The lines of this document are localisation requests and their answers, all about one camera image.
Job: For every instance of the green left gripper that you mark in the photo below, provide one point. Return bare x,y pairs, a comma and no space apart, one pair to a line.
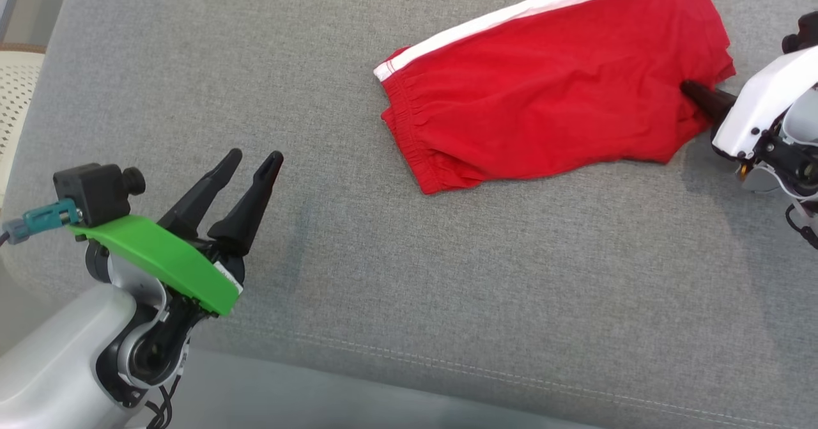
160,250

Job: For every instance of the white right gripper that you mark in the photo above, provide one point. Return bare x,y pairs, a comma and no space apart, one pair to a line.
760,103

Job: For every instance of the red shorts with white stripe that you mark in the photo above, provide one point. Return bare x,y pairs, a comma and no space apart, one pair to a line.
543,84

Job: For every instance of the white perforated laundry basket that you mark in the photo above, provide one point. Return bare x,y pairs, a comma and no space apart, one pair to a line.
16,103

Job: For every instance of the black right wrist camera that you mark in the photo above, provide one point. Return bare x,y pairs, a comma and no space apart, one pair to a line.
806,32

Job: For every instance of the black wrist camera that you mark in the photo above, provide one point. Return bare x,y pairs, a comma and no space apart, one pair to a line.
96,192
806,32

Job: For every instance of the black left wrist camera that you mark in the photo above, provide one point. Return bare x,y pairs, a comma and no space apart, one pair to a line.
96,192

